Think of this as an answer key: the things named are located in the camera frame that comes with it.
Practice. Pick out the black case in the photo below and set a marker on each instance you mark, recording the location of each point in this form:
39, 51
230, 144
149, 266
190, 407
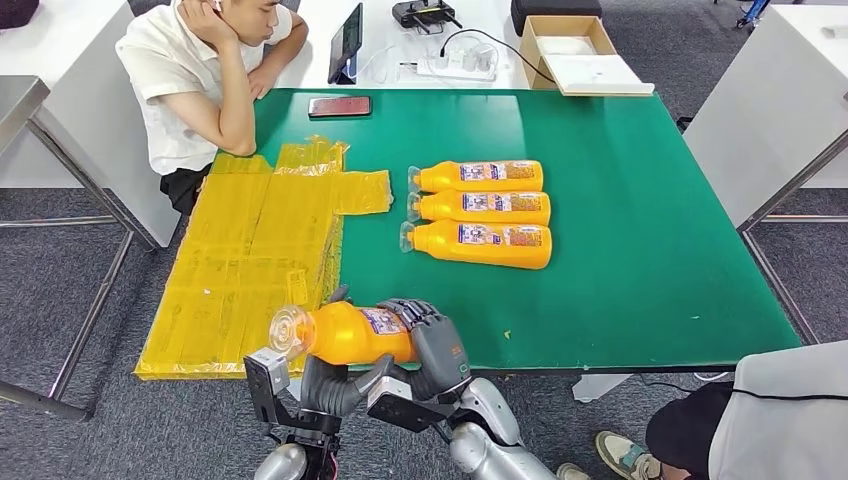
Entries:
556, 13

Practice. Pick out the white table foot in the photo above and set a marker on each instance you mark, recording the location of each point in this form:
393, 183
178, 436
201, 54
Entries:
596, 387

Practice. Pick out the black tablet on stand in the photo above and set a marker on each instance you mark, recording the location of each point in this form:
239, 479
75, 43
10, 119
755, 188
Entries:
344, 43

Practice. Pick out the white foam packaging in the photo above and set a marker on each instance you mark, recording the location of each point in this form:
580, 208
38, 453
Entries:
596, 73

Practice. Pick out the black router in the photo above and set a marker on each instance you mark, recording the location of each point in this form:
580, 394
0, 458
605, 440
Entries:
424, 13

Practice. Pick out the green table mat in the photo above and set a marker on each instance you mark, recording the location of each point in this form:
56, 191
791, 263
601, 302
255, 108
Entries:
596, 232

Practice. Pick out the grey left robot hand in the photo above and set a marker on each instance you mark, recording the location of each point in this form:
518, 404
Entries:
344, 378

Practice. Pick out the white desk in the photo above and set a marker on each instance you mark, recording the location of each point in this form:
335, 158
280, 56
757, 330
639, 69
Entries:
762, 99
66, 46
378, 20

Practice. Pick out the dark red smartphone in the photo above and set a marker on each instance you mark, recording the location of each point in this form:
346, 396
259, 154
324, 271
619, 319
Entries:
340, 107

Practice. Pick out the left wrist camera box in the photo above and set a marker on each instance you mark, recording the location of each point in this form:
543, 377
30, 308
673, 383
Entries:
268, 368

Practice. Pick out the dark bag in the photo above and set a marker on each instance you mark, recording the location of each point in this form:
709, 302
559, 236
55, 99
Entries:
16, 12

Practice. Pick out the yellow plastic sheet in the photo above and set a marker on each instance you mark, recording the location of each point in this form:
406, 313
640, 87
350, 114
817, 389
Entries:
232, 265

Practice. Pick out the steel table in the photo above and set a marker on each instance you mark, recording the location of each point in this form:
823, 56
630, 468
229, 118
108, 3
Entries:
16, 99

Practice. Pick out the open cardboard box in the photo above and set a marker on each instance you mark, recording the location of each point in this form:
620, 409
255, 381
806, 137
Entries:
563, 28

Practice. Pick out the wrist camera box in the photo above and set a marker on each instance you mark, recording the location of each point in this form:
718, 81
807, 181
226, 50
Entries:
268, 368
387, 391

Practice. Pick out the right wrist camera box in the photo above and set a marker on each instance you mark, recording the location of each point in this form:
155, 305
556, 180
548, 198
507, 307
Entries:
387, 391

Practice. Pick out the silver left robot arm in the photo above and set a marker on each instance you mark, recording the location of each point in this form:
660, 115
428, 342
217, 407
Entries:
278, 464

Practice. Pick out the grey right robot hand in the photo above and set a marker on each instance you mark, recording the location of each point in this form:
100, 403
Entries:
444, 351

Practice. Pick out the blue metal frame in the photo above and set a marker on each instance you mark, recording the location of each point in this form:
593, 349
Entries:
755, 10

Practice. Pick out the orange detergent bottle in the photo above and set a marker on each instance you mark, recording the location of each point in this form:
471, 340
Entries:
484, 210
477, 248
477, 177
344, 334

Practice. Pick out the white power strip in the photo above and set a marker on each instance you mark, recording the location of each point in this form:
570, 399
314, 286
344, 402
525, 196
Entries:
457, 69

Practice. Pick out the person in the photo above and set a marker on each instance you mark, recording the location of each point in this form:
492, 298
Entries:
179, 79
782, 424

